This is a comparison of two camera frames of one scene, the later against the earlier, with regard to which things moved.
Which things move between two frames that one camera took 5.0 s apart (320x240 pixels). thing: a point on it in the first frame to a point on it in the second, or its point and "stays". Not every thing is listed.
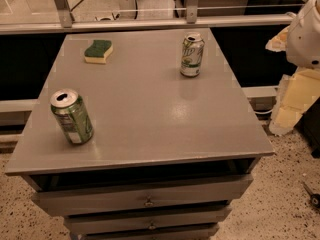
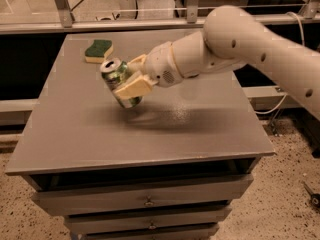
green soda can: x=73 y=115 to x=114 y=71
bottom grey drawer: x=184 y=232 stays
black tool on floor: x=314 y=198 stays
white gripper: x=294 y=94 to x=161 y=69
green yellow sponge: x=98 y=52 stays
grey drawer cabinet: x=140 y=134 stays
